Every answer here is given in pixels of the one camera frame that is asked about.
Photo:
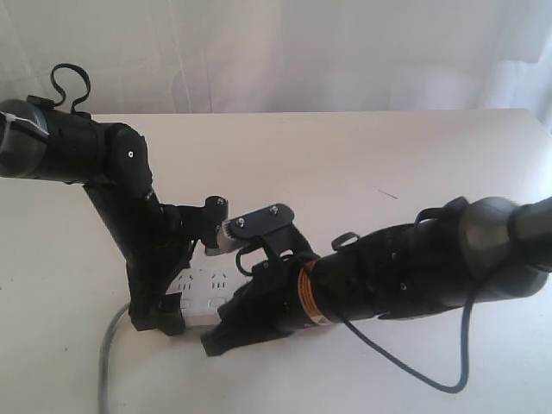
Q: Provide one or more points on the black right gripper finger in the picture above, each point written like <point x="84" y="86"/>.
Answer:
<point x="227" y="336"/>

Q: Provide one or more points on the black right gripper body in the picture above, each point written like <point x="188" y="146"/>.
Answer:
<point x="268" y="306"/>

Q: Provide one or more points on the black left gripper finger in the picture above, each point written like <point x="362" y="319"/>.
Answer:
<point x="169" y="315"/>
<point x="143" y="313"/>

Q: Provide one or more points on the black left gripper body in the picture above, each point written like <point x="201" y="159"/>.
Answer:
<point x="150" y="236"/>

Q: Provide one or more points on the white power strip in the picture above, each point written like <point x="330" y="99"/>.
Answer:
<point x="203" y="290"/>

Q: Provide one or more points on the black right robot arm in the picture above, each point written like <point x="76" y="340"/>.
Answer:
<point x="491" y="249"/>

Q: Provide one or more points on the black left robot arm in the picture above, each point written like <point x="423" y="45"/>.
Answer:
<point x="110" y="162"/>

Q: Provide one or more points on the white sheer curtain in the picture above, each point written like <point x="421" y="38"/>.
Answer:
<point x="264" y="56"/>

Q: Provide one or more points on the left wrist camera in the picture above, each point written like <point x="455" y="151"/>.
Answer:
<point x="215" y="212"/>

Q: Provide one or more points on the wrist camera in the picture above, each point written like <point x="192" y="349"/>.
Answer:
<point x="239" y="232"/>
<point x="215" y="212"/>

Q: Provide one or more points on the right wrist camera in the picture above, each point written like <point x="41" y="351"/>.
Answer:
<point x="239" y="232"/>

